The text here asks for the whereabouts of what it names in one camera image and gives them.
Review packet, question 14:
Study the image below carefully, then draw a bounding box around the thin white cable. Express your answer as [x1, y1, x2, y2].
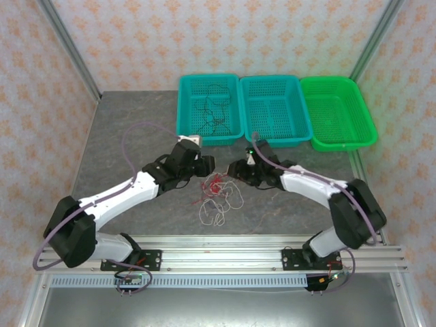
[198, 178, 245, 228]

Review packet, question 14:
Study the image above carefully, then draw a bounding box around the small circuit board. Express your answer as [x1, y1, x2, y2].
[307, 271, 349, 292]
[114, 273, 144, 286]

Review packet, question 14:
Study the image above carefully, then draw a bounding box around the aluminium corner post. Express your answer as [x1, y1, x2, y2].
[35, 0, 103, 100]
[349, 0, 407, 82]

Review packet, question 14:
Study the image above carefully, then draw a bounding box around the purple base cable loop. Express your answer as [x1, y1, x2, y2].
[325, 247, 357, 294]
[114, 260, 153, 296]

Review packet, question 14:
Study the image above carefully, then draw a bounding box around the aluminium side rail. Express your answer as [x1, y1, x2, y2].
[347, 149, 390, 247]

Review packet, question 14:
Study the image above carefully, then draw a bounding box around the teal plastic basket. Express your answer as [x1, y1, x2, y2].
[240, 75, 314, 150]
[176, 74, 245, 148]

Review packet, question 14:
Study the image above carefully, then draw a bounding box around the white slotted cable duct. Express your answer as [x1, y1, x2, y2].
[50, 275, 309, 287]

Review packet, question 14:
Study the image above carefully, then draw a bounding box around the thin dark cable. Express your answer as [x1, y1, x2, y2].
[193, 83, 236, 137]

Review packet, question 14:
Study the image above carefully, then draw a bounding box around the green plastic basket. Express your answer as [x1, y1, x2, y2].
[299, 75, 379, 153]

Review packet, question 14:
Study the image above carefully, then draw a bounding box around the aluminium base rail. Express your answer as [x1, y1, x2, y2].
[33, 234, 408, 274]

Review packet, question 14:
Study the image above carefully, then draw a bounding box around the thin red cable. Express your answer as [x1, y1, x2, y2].
[189, 172, 236, 207]

